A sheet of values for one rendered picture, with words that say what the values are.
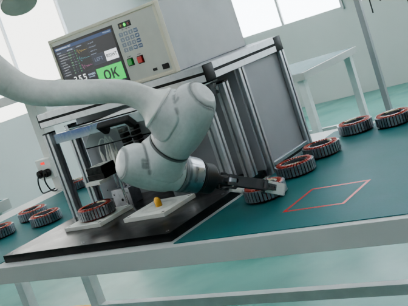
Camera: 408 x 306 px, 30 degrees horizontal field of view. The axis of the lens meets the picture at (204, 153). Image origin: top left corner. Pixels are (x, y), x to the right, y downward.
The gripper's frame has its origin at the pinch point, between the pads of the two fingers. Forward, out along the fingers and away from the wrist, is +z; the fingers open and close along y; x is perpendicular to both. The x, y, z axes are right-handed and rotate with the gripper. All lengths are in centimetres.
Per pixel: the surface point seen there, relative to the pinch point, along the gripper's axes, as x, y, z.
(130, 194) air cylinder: -3, -54, -10
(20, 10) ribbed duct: 76, -166, -18
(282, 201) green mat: -3.1, 9.2, -1.2
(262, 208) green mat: -5.5, 7.2, -5.3
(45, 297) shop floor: -58, -285, 62
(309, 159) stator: 10.3, -2.2, 15.8
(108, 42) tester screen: 38, -44, -29
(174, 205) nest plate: -6.4, -22.5, -12.4
